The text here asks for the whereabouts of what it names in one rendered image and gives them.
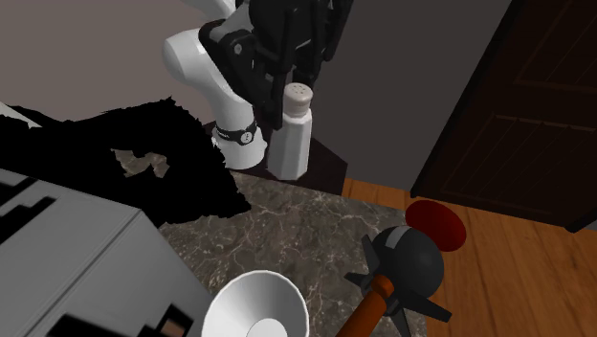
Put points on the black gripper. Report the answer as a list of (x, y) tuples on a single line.
[(289, 23)]

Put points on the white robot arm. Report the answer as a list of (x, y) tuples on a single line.
[(188, 57)]

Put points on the white salt shaker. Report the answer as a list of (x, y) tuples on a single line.
[(291, 140)]

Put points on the red round disc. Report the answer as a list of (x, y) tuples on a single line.
[(443, 224)]

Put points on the white bowl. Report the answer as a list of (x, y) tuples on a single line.
[(254, 298)]

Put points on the dark brown door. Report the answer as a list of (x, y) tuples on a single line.
[(522, 116)]

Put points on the grey toaster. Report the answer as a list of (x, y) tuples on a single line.
[(70, 261)]

